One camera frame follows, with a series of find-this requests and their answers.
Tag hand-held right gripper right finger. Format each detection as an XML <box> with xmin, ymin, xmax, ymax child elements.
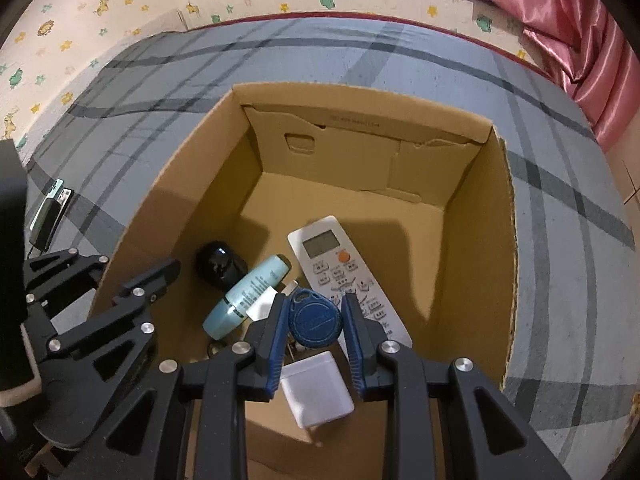
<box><xmin>342</xmin><ymin>292</ymin><xmax>573</xmax><ymax>480</ymax></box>

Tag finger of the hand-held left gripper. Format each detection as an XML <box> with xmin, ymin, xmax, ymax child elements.
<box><xmin>22</xmin><ymin>249</ymin><xmax>110</xmax><ymax>356</ymax></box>
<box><xmin>47</xmin><ymin>259</ymin><xmax>182</xmax><ymax>361</ymax></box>

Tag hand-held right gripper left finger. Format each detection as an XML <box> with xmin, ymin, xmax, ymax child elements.
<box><xmin>82</xmin><ymin>292</ymin><xmax>293</xmax><ymax>480</ymax></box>

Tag blue key fob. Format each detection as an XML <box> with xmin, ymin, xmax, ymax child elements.
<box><xmin>289</xmin><ymin>287</ymin><xmax>343</xmax><ymax>348</ymax></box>

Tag white charger block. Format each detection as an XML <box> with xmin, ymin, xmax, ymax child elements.
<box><xmin>280</xmin><ymin>351</ymin><xmax>355</xmax><ymax>430</ymax></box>

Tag teal cosmetic bottle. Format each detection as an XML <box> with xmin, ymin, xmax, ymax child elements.
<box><xmin>202</xmin><ymin>254</ymin><xmax>292</xmax><ymax>340</ymax></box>

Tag white remote control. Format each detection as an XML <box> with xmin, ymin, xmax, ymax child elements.
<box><xmin>287</xmin><ymin>216</ymin><xmax>414</xmax><ymax>356</ymax></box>

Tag cardboard box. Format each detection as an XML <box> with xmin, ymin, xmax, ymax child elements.
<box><xmin>87</xmin><ymin>82</ymin><xmax>518</xmax><ymax>480</ymax></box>

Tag black power bank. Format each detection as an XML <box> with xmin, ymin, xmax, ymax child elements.
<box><xmin>29</xmin><ymin>197</ymin><xmax>68</xmax><ymax>253</ymax></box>

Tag black glossy ball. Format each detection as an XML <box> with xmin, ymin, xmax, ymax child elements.
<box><xmin>195</xmin><ymin>241</ymin><xmax>240</xmax><ymax>286</ymax></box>

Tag mint green smartphone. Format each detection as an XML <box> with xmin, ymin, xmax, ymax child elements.
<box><xmin>30</xmin><ymin>179</ymin><xmax>63</xmax><ymax>231</ymax></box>

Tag grey plaid bed sheet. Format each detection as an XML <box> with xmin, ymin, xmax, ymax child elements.
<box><xmin>20</xmin><ymin>12</ymin><xmax>636</xmax><ymax>466</ymax></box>

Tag pink satin curtain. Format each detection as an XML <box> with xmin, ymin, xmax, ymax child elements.
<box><xmin>482</xmin><ymin>0</ymin><xmax>640</xmax><ymax>153</ymax></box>

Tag cartoon wall stickers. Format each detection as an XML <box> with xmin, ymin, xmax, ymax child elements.
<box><xmin>0</xmin><ymin>0</ymin><xmax>531</xmax><ymax>151</ymax></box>

